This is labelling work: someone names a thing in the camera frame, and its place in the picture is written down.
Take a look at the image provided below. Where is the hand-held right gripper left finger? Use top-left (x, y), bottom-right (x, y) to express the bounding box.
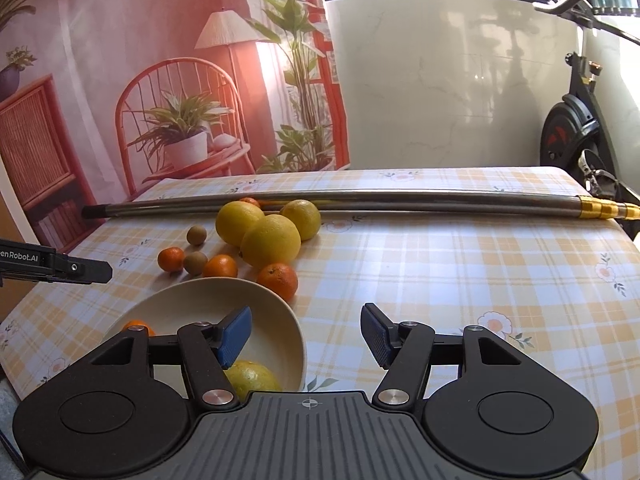
top-left (87, 306), bottom-right (254, 410)

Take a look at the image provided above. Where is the printed room backdrop cloth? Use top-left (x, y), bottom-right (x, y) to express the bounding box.
top-left (0, 0), bottom-right (352, 257)

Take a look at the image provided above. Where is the green apple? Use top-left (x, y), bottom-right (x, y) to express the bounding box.
top-left (223, 360), bottom-right (283, 403)

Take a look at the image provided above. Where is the large yellow orange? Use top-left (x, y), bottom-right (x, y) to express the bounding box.
top-left (215, 201), bottom-right (266, 248)
top-left (240, 214), bottom-right (302, 269)

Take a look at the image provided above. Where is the wooden cabinet panel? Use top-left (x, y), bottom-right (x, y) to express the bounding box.
top-left (0, 191), bottom-right (40, 323)

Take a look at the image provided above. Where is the black exercise bike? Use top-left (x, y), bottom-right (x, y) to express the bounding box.
top-left (532, 0), bottom-right (640, 242)

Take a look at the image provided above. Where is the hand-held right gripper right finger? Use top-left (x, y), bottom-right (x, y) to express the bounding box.
top-left (360, 302), bottom-right (526, 409)

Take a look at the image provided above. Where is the metal pole with gold end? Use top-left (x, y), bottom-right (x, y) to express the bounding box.
top-left (81, 189), bottom-right (640, 221)

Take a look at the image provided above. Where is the cream round bowl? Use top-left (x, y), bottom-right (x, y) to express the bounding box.
top-left (102, 277), bottom-right (307, 397)

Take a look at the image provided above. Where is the yellow lemon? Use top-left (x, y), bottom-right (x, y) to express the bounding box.
top-left (279, 199), bottom-right (322, 241)

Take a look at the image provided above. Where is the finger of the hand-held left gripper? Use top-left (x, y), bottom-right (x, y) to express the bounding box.
top-left (51, 253), bottom-right (114, 286)

